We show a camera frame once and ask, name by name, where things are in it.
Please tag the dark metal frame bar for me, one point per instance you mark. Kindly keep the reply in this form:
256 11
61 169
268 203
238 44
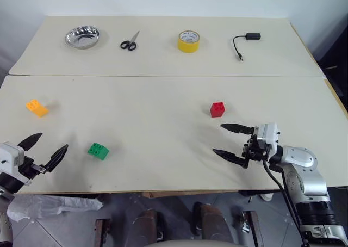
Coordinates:
253 228
101 232

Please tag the red toy block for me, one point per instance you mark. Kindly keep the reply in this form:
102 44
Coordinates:
217 109

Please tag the white shoe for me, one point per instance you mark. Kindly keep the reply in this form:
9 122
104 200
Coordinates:
267 196

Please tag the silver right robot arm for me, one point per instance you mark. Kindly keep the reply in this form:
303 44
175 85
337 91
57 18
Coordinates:
308 176

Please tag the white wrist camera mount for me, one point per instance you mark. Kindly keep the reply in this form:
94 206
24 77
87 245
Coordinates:
267 135
9 157

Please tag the green toy block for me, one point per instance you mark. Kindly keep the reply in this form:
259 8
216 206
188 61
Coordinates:
98 150

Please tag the steel bowl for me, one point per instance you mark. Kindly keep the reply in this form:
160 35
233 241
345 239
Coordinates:
82 37

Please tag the yellow toy block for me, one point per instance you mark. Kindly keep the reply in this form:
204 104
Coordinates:
37 108

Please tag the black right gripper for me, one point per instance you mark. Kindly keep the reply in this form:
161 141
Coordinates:
254 149

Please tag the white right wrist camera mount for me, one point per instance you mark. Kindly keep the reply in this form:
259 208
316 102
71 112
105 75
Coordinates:
267 135

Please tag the yellow tape roll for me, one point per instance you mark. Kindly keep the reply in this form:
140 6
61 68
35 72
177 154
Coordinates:
189 41

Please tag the white plastic bag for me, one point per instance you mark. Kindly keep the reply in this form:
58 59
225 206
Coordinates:
49 204

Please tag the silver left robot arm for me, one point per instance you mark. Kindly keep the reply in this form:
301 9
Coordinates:
4 222

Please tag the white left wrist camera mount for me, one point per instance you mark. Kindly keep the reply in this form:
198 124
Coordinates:
9 157

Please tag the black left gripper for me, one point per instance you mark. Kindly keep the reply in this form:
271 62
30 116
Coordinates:
27 169

